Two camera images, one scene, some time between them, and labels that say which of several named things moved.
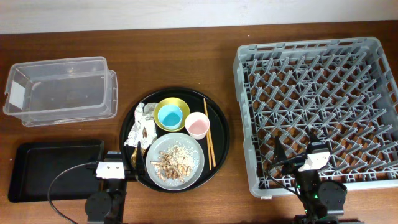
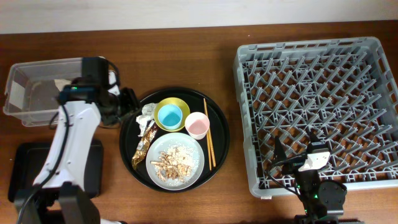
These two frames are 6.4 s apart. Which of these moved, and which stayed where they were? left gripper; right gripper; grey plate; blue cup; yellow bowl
Moved: left gripper
Stayed: yellow bowl; blue cup; grey plate; right gripper
